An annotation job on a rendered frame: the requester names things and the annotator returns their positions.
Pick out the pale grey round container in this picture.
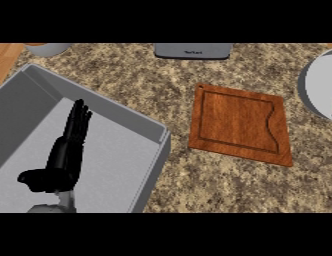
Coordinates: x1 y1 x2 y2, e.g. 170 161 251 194
24 42 74 58

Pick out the grey flat appliance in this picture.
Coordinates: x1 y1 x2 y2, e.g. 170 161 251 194
154 42 235 61

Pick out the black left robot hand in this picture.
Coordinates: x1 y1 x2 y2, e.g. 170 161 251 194
16 98 95 194

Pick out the brown wooden cutting board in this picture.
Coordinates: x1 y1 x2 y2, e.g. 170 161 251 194
188 83 295 168

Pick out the large grey sink basin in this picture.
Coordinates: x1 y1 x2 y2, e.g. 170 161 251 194
0 63 173 214

